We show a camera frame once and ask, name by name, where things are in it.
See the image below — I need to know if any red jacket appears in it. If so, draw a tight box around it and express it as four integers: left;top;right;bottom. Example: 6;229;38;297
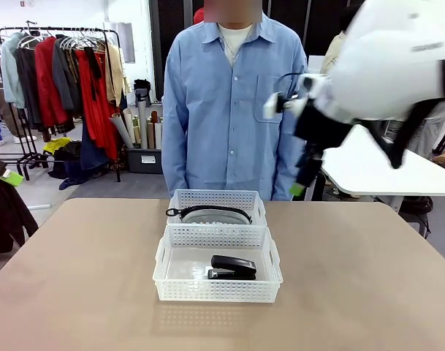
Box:
34;36;74;128

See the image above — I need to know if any grey cardboard tube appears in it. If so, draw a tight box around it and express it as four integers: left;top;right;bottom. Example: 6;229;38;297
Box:
135;99;149;150

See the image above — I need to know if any white perforated plastic basket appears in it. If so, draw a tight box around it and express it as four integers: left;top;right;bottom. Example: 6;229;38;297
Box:
152;223;284;303
166;189;267;228

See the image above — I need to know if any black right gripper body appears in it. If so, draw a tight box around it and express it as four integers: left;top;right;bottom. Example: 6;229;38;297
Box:
294;104;354;162

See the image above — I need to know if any black scarf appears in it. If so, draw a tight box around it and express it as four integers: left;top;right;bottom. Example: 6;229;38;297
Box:
83;46;104;102

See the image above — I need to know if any black stapler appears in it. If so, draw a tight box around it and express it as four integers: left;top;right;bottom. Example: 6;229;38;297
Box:
206;254;257;282

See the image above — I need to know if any charcoal hanging garment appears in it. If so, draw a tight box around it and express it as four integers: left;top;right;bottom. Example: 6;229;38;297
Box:
13;45;44;126

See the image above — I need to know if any red dress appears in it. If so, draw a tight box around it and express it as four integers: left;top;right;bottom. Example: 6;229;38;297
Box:
75;49;121;161

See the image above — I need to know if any black bag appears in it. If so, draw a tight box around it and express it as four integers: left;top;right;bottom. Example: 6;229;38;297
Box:
398;195;434;224

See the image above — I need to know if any person in blue shirt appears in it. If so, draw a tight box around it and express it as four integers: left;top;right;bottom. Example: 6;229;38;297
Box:
161;0;310;202

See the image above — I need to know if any beige hanging garment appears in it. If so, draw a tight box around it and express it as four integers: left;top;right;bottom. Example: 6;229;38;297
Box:
104;43;134;107

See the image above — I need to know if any light blue jacket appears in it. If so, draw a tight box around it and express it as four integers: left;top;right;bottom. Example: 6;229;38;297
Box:
1;32;26;110

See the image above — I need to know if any blue denim cloth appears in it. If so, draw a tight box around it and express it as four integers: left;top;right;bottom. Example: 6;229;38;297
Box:
59;124;110;190

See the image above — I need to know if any grey pouch with black zipper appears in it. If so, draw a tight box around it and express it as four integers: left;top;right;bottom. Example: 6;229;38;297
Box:
165;205;253;227

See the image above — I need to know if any cream paper roll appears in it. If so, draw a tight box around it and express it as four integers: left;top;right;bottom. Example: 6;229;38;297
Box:
121;107;139;146

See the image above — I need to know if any dark grey storage box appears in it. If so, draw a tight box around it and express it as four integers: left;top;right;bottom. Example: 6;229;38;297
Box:
126;147;165;175

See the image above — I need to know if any person's right forearm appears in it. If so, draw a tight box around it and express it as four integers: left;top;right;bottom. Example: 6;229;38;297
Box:
161;120;189;201

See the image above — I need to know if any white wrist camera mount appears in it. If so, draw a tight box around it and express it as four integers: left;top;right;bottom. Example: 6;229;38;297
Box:
262;72;333;120

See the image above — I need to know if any person's left forearm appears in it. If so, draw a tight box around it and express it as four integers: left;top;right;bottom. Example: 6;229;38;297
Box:
275;124;306;202

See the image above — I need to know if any mannequin in beige coat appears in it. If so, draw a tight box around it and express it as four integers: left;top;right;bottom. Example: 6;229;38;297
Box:
319;31;349;76

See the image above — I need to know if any dark grey jacket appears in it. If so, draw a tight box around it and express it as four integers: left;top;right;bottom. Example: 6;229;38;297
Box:
53;36;85;115

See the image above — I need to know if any white paper roll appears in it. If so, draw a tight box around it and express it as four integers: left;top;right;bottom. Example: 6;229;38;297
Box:
110;112;133;149

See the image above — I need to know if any white rounded table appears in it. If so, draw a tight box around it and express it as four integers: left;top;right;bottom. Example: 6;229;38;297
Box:
304;124;445;202

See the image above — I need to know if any yellow garment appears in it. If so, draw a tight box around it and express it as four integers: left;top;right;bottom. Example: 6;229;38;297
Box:
42;137;72;155

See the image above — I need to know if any black right arm cable sleeve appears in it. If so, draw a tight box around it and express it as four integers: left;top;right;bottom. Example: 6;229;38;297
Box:
364;97;443;170

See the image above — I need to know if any black jacket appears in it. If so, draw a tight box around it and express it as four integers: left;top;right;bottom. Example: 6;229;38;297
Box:
0;178;39;254

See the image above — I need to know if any black clothes rack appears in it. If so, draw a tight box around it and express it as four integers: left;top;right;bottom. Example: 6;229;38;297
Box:
0;26;121;184

